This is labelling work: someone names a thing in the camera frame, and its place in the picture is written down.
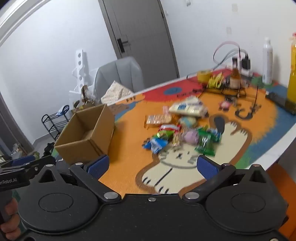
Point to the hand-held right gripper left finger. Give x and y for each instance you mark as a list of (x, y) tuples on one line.
[(99, 165)]

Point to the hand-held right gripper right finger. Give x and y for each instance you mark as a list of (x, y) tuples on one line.
[(207, 168)]

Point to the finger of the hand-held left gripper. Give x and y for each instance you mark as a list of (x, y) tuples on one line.
[(23, 160)]

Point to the large green snack packet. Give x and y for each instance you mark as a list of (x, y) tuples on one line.
[(204, 144)]

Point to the brown cardboard box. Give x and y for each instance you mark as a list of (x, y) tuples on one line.
[(76, 148)]

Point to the blue green snack packet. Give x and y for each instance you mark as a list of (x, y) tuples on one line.
[(215, 134)]

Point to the purple mochi packet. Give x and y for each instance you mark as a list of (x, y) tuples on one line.
[(190, 137)]

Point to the striped stick snack packet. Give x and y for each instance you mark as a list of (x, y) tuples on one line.
[(177, 140)]

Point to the pale round snack packet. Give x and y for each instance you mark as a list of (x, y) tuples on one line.
[(187, 121)]

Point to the small green snack packet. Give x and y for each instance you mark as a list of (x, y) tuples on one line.
[(164, 134)]

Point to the red snack packet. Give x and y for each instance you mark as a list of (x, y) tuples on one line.
[(170, 127)]

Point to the white cracker packet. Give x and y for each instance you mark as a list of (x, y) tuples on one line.
[(187, 109)]

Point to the clear biscuit packet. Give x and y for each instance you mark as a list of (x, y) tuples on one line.
[(157, 120)]

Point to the pink snack packet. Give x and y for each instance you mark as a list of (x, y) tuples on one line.
[(167, 110)]

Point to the person's left hand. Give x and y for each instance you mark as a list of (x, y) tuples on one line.
[(10, 209)]

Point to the dark open doorway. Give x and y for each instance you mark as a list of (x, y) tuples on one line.
[(9, 129)]

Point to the colourful cartoon cat mat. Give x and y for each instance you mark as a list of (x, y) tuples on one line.
[(129, 150)]

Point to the black metal shoe rack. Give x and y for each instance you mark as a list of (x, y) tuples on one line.
[(49, 115)]

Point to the printed brown floor carton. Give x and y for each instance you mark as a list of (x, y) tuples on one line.
[(83, 107)]

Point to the blue white packet on rack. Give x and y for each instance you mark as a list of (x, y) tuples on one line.
[(61, 112)]

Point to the small pink toy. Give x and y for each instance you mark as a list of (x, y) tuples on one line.
[(224, 104)]

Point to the dotted cream cushion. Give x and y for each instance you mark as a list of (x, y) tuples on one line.
[(115, 91)]

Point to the black folding stand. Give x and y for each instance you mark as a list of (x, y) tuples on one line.
[(233, 92)]

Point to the small yellow object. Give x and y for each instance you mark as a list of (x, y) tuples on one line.
[(215, 81)]

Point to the yellow tape roll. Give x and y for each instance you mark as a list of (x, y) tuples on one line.
[(203, 75)]

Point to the brown glass bottle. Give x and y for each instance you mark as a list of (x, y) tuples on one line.
[(235, 78)]

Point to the grey upholstered chair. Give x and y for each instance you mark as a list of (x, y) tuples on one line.
[(120, 71)]

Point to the black phone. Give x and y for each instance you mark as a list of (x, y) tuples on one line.
[(277, 99)]

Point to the white power strip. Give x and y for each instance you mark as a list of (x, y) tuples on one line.
[(246, 72)]

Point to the white board with round holes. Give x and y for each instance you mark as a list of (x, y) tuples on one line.
[(81, 62)]

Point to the black charger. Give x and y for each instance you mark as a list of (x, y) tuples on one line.
[(245, 62)]

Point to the white spray bottle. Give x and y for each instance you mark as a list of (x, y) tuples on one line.
[(267, 62)]

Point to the orange juice bottle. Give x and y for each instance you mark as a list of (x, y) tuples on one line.
[(292, 81)]

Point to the grey room door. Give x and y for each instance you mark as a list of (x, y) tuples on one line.
[(143, 34)]

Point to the white wall socket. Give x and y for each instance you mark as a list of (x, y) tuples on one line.
[(229, 30)]

